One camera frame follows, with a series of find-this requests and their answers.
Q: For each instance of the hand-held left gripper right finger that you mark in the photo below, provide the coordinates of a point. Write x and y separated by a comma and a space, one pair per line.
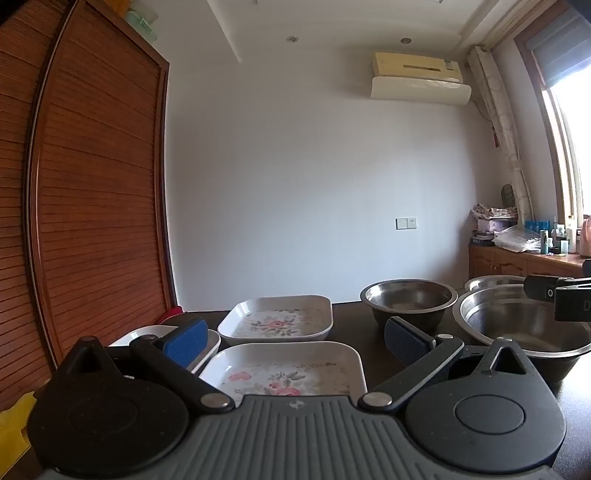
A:
406, 344

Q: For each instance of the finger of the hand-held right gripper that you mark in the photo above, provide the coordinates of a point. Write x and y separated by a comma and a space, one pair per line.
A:
540, 288

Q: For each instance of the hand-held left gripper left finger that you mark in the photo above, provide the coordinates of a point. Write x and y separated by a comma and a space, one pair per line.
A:
184, 344

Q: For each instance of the plain white square plate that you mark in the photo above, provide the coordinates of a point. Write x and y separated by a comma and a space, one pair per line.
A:
143, 331

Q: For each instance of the small steel bowl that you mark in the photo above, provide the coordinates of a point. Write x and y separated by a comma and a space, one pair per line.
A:
406, 300

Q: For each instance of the large steel bowl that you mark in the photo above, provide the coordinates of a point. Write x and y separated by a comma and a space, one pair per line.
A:
503, 314

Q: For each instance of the medium steel bowl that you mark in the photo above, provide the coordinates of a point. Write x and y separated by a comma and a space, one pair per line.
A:
489, 281

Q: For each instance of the white floral square plate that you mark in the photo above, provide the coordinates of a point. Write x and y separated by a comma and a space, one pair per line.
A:
277, 323
281, 374

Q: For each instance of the red cloth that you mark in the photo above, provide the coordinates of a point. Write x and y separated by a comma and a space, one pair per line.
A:
171, 314

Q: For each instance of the wooden low cabinet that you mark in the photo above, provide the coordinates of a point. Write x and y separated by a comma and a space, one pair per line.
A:
508, 263

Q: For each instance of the spray can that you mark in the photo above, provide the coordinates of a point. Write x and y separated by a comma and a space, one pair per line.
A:
544, 242

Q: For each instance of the clear plastic bag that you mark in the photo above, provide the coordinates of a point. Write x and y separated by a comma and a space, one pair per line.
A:
515, 240

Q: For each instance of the white bottle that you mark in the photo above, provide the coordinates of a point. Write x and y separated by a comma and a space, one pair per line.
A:
572, 237

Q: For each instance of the blue box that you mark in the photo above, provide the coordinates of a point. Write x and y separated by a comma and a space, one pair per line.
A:
538, 225

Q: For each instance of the pink kettle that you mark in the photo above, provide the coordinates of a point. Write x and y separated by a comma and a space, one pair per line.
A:
585, 235

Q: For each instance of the pink box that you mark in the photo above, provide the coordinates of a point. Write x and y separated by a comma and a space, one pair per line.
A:
494, 226

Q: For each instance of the dark upright object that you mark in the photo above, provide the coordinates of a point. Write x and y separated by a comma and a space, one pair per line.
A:
507, 196

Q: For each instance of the patterned beige curtain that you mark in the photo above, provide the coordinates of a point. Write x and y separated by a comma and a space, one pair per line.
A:
501, 120

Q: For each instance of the wooden louvered wardrobe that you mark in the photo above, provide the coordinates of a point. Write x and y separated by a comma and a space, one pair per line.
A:
92, 184

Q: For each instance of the yellow bag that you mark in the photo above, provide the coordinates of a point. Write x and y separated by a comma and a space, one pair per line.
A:
16, 429

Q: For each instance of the grey roller blind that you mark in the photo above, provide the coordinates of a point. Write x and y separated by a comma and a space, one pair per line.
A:
561, 50

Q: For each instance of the green plastic container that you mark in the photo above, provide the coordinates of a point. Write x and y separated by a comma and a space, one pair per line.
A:
145, 21

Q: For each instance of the white wall switch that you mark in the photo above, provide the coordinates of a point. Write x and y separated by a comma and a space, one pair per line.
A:
406, 223

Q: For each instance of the wooden window frame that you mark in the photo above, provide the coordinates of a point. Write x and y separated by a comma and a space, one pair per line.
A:
556, 152

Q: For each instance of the wall air conditioner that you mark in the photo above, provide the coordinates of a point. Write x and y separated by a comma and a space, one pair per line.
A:
415, 78

